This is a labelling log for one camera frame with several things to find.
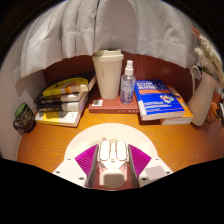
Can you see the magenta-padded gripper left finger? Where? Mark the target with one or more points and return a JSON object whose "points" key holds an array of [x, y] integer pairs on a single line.
{"points": [[71, 170]]}

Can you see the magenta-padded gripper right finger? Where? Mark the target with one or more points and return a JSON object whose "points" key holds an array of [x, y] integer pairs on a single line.
{"points": [[151, 170]]}

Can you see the white computer mouse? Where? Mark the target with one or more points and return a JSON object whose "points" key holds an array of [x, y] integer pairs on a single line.
{"points": [[112, 160]]}

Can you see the white pink cartoon mouse pad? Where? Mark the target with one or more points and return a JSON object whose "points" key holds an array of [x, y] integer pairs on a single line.
{"points": [[113, 130]]}

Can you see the orange book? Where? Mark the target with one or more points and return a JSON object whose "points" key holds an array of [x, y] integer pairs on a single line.
{"points": [[183, 118]]}

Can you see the black spine book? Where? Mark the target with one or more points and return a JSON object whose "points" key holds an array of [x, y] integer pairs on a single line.
{"points": [[60, 98], [61, 106]]}

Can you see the dark mug with green inside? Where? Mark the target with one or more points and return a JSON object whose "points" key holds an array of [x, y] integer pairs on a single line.
{"points": [[24, 118]]}

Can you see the blue book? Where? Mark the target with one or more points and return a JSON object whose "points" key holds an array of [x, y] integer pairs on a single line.
{"points": [[158, 98]]}

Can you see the red-brown book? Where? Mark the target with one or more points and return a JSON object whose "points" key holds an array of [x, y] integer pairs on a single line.
{"points": [[113, 106]]}

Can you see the yellow black cover book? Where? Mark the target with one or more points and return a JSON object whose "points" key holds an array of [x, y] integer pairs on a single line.
{"points": [[68, 86]]}

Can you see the clear spray bottle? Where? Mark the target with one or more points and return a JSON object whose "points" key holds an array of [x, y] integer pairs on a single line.
{"points": [[127, 88]]}

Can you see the cream pitcher vase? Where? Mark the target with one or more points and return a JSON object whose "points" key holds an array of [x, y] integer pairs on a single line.
{"points": [[203, 100]]}

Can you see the cream tumbler cup with lid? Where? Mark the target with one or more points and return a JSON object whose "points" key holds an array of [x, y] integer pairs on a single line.
{"points": [[108, 76]]}

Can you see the white curtain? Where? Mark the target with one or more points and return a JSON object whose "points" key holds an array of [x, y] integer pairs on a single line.
{"points": [[110, 26]]}

